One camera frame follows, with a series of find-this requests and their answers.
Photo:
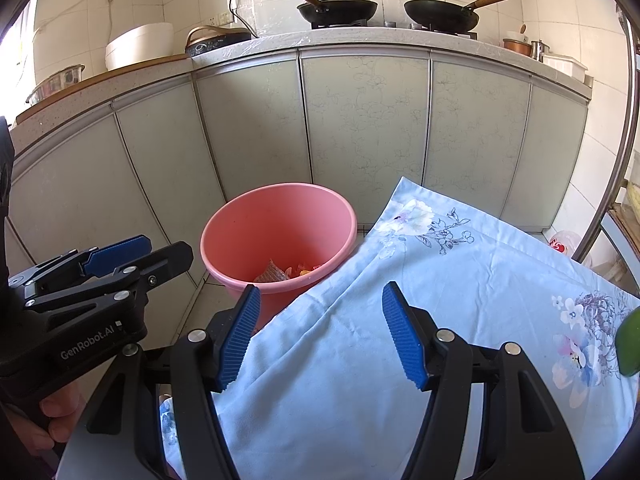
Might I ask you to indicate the orange wrapper scrap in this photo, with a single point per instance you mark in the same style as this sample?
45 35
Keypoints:
305 271

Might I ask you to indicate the light blue floral cloth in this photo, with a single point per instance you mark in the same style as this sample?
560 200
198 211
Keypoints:
350 360

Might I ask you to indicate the metal storage rack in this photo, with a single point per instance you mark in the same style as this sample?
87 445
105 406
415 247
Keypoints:
597 225

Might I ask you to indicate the black wok with lid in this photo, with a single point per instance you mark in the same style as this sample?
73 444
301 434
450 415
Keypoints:
340 5

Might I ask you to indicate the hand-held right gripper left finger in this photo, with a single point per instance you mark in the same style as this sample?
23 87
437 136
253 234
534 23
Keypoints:
240 340

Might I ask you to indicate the grey kitchen cabinet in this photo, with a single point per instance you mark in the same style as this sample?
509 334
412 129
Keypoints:
365 120

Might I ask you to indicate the person's left hand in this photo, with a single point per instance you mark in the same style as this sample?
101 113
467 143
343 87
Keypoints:
55 407

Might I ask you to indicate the plastic bottle red label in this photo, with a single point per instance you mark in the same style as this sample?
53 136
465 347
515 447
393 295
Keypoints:
565 245

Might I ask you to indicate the copper pot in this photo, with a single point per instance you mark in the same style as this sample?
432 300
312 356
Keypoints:
517 47

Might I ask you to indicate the pink plastic bucket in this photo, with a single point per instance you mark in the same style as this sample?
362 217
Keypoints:
270 230

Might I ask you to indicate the clear plastic wrapper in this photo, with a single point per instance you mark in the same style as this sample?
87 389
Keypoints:
270 274

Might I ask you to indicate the steel cup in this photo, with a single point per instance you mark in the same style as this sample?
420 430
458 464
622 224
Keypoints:
540 51

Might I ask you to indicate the steel bowl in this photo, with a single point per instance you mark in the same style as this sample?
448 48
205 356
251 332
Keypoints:
60 80

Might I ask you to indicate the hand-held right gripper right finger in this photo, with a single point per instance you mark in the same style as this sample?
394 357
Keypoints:
405 340

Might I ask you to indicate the white rectangular container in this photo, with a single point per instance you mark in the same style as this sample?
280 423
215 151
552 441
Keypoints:
565 66

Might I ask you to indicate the green bell pepper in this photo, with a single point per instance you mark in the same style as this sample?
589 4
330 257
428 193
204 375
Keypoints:
631 345

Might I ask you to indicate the white plastic basin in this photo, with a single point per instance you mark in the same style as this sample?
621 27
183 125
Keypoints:
140 47

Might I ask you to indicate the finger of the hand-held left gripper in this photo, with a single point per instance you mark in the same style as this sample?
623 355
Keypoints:
165 260
115 255

